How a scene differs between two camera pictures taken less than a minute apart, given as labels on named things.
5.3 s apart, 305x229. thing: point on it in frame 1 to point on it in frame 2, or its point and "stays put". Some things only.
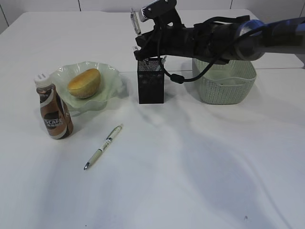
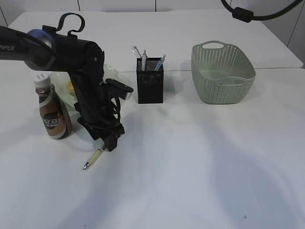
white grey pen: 135,21 to 144,61
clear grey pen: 162,62 stays put
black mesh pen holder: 150,81 stays put
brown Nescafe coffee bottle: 56,121 stays put
